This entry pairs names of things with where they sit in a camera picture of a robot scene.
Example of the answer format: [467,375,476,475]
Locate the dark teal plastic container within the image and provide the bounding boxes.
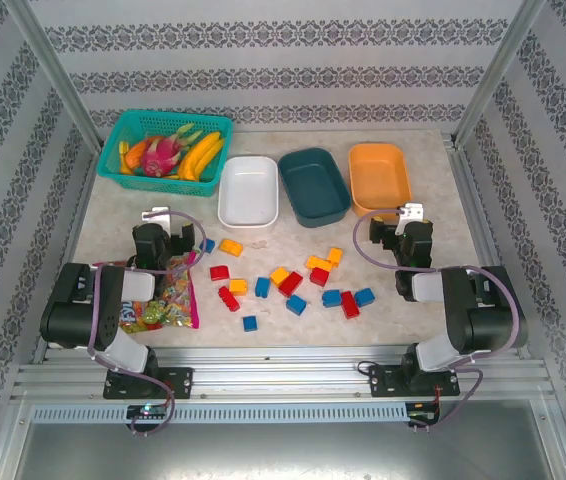
[277,147,352,229]

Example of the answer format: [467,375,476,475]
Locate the teal plastic basket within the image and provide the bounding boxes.
[96,109,235,198]

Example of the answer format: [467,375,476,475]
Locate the colourful candy bag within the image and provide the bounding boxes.
[93,251,202,332]

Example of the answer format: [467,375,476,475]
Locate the orange plastic container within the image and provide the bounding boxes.
[347,143,413,219]

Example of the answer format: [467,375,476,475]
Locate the pink toy dragon fruit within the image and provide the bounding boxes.
[138,123,203,178]

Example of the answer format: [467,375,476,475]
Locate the orange toy fruit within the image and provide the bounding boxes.
[125,139,150,169]

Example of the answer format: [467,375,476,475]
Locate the long red lego brick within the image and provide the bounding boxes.
[217,285,242,314]

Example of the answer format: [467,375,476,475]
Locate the long yellow lego brick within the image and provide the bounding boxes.
[305,254,334,273]

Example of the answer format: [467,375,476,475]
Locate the yellow toy banana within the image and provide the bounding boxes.
[185,139,227,182]
[177,130,224,176]

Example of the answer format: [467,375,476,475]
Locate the white plastic container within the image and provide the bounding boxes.
[216,155,280,230]

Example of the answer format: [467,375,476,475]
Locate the small circuit board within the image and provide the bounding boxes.
[127,404,167,419]
[407,401,440,419]

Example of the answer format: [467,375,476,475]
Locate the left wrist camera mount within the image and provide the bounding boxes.
[142,205,173,225]

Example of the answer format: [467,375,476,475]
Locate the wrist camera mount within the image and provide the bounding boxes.
[396,201,426,222]
[142,205,173,225]

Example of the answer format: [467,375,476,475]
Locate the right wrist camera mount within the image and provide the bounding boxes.
[396,201,426,222]

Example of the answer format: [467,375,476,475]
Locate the aluminium side rail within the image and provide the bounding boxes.
[441,130,533,360]
[31,142,105,365]

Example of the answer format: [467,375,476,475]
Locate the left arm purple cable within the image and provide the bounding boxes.
[85,209,208,437]

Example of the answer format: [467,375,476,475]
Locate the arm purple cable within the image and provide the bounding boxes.
[352,209,523,437]
[85,209,208,437]

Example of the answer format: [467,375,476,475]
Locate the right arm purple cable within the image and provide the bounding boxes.
[352,209,523,437]

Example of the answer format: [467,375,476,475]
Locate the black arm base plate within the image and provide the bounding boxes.
[103,366,195,401]
[368,363,461,399]

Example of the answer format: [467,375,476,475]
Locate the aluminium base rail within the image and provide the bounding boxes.
[10,346,550,402]

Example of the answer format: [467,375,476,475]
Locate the aluminium frame post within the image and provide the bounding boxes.
[4,0,105,147]
[452,0,548,147]

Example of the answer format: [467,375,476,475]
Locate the grey slotted cable duct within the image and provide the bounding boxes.
[29,403,410,424]

